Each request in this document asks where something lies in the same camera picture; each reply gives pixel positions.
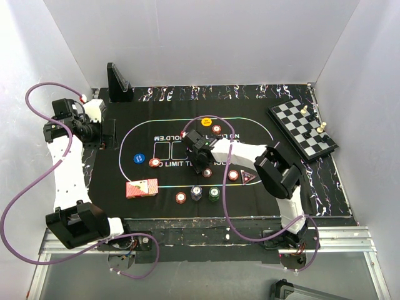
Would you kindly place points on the red chips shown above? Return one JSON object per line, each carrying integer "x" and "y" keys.
{"x": 233, "y": 175}
{"x": 154, "y": 162}
{"x": 216, "y": 129}

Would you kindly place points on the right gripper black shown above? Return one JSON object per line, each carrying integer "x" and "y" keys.
{"x": 198, "y": 167}

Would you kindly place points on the black triangular dealer button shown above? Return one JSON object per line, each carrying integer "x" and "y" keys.
{"x": 247, "y": 177}

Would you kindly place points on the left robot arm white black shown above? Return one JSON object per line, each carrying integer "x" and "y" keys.
{"x": 76, "y": 221}

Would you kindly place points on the blue round blind button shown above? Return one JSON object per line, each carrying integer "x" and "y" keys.
{"x": 139, "y": 158}

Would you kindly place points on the white chess piece tall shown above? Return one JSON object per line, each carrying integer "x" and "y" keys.
{"x": 304, "y": 109}

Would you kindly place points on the green poker chip stack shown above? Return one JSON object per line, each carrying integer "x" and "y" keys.
{"x": 214, "y": 194}

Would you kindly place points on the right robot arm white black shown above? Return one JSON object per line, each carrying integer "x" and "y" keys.
{"x": 279, "y": 174}

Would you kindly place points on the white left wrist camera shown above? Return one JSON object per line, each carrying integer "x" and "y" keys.
{"x": 95, "y": 109}

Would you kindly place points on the black chess piece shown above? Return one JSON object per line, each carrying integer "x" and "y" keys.
{"x": 312, "y": 116}

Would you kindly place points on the black poker felt mat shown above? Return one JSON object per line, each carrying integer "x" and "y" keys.
{"x": 155, "y": 130}

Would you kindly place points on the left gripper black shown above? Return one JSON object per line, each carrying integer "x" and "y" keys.
{"x": 105, "y": 139}

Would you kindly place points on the black card shoe holder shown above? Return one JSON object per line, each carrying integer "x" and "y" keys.
{"x": 120, "y": 89}

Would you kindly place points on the black silver chess board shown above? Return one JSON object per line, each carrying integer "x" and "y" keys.
{"x": 288, "y": 118}

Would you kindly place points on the red poker chip stack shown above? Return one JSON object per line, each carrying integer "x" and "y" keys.
{"x": 180, "y": 197}

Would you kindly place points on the red playing card deck box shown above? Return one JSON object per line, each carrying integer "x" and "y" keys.
{"x": 141, "y": 188}

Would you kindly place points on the black case bottom corner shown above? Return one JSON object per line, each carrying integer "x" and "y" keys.
{"x": 282, "y": 289}

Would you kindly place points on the black chess pawn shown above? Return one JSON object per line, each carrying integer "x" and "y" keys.
{"x": 307, "y": 134}

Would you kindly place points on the blue poker chip stack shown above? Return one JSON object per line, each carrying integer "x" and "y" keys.
{"x": 196, "y": 193}

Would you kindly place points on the yellow round blind button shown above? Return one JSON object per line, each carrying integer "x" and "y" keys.
{"x": 206, "y": 122}

